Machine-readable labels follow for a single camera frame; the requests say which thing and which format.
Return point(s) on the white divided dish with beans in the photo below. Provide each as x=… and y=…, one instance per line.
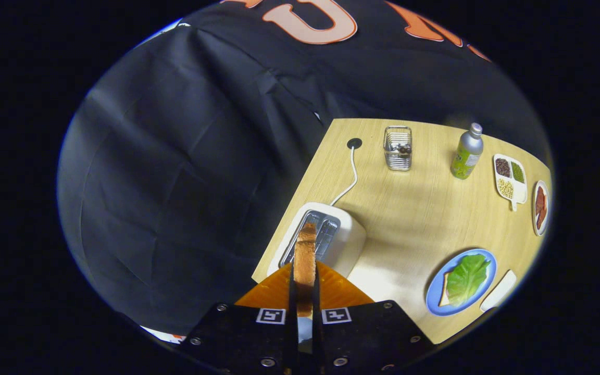
x=519, y=190

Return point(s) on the white bread slice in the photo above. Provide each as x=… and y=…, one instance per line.
x=443, y=299

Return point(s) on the green lettuce leaf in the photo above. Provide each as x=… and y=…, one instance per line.
x=466, y=278

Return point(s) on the silver bottle with green label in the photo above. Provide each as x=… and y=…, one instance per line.
x=465, y=156

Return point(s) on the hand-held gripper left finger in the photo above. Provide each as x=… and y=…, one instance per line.
x=248, y=338

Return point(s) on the blue plate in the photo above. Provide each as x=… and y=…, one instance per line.
x=435, y=297

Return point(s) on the white toaster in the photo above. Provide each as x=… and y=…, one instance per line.
x=349, y=245

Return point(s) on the black backdrop cloth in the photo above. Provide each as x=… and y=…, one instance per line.
x=175, y=156

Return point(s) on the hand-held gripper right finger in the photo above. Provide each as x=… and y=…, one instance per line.
x=373, y=338

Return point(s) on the white oval plate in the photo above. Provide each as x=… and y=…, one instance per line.
x=535, y=221

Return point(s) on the toasted bread slice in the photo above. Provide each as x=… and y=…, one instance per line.
x=305, y=260

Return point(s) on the brown meat piece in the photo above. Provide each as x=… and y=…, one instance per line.
x=540, y=198
x=541, y=219

